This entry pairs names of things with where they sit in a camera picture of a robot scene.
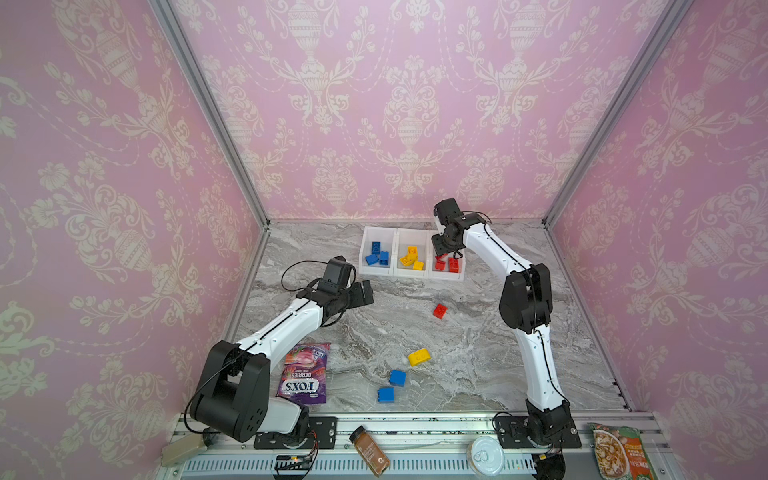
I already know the red square lego brick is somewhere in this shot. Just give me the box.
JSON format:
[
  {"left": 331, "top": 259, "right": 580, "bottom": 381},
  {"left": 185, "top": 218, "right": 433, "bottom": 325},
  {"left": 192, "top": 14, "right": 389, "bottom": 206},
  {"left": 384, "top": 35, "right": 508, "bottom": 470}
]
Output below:
[{"left": 433, "top": 304, "right": 448, "bottom": 319}]

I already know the yellow long lego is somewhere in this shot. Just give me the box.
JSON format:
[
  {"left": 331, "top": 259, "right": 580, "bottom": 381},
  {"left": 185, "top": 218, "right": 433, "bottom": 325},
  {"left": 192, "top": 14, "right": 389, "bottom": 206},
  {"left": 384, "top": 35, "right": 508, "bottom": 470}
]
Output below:
[{"left": 407, "top": 348, "right": 431, "bottom": 367}]

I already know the blue lego brick lowest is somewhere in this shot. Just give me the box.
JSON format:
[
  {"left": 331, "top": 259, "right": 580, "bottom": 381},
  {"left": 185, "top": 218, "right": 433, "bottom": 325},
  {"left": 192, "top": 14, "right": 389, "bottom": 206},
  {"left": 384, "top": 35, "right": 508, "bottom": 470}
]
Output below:
[{"left": 377, "top": 387, "right": 395, "bottom": 403}]

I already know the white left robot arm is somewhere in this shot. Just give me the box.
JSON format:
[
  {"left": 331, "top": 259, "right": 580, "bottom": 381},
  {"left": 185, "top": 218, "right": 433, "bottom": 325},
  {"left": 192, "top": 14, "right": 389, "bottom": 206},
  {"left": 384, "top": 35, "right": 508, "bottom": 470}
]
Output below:
[{"left": 182, "top": 280, "right": 374, "bottom": 446}]

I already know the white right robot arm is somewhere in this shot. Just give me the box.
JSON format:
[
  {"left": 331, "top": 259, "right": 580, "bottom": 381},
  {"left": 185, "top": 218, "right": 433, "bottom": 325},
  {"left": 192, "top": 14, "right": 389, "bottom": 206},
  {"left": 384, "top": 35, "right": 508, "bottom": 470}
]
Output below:
[{"left": 432, "top": 199, "right": 581, "bottom": 449}]

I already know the white right plastic bin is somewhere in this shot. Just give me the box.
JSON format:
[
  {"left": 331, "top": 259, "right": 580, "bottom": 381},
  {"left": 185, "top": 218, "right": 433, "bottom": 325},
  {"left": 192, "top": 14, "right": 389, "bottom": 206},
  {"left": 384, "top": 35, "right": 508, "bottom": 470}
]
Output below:
[{"left": 426, "top": 231, "right": 466, "bottom": 281}]

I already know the white plastic bin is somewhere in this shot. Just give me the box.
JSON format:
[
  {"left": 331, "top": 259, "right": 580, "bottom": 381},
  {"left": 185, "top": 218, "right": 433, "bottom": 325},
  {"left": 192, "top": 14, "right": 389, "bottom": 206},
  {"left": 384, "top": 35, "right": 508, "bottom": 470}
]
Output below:
[
  {"left": 394, "top": 228, "right": 430, "bottom": 279},
  {"left": 358, "top": 226, "right": 396, "bottom": 277},
  {"left": 426, "top": 231, "right": 466, "bottom": 281}
]

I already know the white middle plastic bin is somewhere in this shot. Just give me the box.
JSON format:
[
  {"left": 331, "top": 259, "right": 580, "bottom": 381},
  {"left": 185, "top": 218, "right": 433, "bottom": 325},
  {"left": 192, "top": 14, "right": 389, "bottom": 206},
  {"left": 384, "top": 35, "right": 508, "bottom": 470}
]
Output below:
[{"left": 394, "top": 228, "right": 430, "bottom": 279}]

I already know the white left plastic bin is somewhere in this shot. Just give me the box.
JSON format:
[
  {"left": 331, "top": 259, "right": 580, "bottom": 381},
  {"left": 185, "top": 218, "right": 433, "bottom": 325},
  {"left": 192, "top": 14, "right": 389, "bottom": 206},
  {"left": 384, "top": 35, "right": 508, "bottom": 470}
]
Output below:
[{"left": 358, "top": 226, "right": 396, "bottom": 277}]

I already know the purple Fox's candy bag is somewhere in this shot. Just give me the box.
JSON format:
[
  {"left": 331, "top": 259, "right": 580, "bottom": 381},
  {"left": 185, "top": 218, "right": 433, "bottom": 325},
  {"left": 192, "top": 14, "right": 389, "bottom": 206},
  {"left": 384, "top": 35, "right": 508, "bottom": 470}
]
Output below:
[{"left": 277, "top": 343, "right": 331, "bottom": 405}]

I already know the brown spice jar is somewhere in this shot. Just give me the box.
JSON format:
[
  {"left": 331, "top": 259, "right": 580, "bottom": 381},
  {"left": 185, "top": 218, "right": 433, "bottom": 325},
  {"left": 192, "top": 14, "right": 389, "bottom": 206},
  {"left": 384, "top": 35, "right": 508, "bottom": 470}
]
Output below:
[{"left": 349, "top": 426, "right": 391, "bottom": 477}]

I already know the white round lid can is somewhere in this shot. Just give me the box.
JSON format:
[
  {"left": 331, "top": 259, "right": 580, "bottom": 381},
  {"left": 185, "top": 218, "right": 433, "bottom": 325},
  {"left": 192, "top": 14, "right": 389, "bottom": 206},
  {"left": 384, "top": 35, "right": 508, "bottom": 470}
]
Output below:
[{"left": 466, "top": 436, "right": 505, "bottom": 478}]

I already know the green food packet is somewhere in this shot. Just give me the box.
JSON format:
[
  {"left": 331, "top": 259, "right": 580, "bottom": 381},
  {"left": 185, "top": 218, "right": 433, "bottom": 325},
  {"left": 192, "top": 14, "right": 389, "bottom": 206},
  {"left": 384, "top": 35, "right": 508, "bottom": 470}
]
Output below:
[{"left": 589, "top": 423, "right": 657, "bottom": 480}]

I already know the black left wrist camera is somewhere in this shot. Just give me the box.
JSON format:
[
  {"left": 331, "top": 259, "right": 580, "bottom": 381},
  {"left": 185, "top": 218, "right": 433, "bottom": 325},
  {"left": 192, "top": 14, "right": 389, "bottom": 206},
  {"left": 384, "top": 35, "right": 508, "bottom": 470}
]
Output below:
[{"left": 318, "top": 255, "right": 356, "bottom": 295}]

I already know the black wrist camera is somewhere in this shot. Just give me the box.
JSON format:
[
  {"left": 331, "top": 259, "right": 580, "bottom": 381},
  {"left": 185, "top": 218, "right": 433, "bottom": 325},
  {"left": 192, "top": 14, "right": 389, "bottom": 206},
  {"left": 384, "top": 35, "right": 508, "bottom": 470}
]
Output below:
[
  {"left": 433, "top": 198, "right": 463, "bottom": 226},
  {"left": 318, "top": 255, "right": 356, "bottom": 295}
]

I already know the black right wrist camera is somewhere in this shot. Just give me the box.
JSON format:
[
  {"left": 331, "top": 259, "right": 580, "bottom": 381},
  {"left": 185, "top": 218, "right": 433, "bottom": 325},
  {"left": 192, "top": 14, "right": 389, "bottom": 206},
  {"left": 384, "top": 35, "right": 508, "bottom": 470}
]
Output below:
[{"left": 433, "top": 198, "right": 463, "bottom": 226}]

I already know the aluminium front rail frame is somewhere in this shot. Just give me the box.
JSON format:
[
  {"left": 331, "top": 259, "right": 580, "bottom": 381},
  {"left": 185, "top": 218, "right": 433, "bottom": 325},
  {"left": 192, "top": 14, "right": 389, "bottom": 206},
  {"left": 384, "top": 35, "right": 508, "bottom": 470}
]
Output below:
[{"left": 155, "top": 410, "right": 682, "bottom": 480}]

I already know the aluminium right corner post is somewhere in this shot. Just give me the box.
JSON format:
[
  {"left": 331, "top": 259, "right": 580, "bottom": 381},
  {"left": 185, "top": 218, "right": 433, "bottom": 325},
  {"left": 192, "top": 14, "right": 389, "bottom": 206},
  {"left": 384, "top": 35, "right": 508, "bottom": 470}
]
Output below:
[{"left": 542, "top": 0, "right": 693, "bottom": 230}]

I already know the aluminium corner post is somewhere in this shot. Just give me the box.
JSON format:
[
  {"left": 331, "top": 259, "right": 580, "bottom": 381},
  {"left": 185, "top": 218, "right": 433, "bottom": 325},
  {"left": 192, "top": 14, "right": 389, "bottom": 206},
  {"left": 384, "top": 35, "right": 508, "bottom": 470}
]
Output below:
[
  {"left": 148, "top": 0, "right": 270, "bottom": 230},
  {"left": 542, "top": 0, "right": 693, "bottom": 230}
]

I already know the aluminium left corner post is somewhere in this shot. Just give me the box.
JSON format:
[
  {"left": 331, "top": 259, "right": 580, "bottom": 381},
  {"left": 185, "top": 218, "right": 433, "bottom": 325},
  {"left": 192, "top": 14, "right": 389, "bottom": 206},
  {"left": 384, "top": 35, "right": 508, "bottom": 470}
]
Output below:
[{"left": 148, "top": 0, "right": 270, "bottom": 230}]

